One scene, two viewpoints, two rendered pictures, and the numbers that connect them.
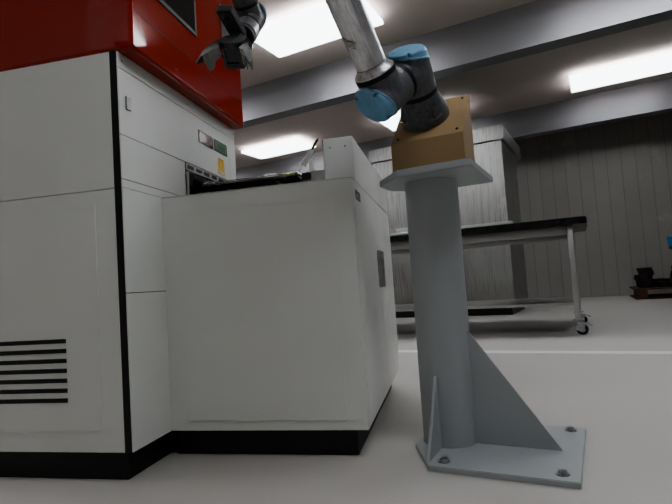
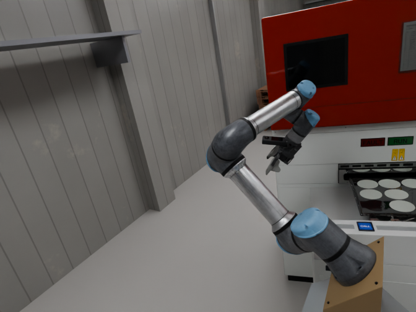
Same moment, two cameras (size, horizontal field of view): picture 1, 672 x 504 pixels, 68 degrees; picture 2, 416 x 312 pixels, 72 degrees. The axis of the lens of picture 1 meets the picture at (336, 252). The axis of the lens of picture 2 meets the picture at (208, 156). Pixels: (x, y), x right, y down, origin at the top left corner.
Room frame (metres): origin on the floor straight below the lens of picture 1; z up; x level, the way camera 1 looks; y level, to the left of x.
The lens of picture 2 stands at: (1.23, -1.05, 1.75)
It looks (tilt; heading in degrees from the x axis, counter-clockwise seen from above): 21 degrees down; 98
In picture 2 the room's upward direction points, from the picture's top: 10 degrees counter-clockwise
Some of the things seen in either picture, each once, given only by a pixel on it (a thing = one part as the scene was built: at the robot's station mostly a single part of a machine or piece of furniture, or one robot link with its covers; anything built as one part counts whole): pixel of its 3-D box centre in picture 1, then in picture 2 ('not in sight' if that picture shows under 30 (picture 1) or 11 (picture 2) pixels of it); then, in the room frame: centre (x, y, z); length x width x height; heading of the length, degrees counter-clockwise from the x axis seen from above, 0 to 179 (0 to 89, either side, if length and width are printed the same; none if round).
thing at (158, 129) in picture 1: (188, 152); (346, 155); (1.80, 0.52, 1.02); 0.81 x 0.03 x 0.40; 168
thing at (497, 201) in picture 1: (452, 229); not in sight; (6.71, -1.59, 1.11); 1.72 x 1.34 x 2.22; 62
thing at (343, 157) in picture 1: (354, 176); (402, 242); (1.80, -0.09, 0.89); 0.55 x 0.09 x 0.14; 168
